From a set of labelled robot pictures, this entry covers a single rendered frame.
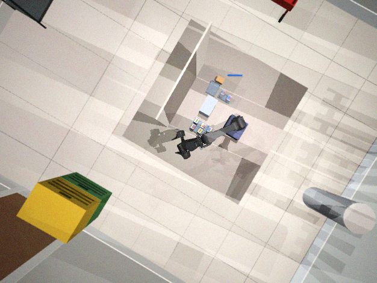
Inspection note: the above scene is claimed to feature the tan flat box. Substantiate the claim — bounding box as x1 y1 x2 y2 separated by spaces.
215 76 225 85

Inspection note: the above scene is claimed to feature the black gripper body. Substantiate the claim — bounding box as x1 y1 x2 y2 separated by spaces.
176 130 192 159

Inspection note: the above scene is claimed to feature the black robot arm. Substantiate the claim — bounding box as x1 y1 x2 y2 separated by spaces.
177 115 246 154

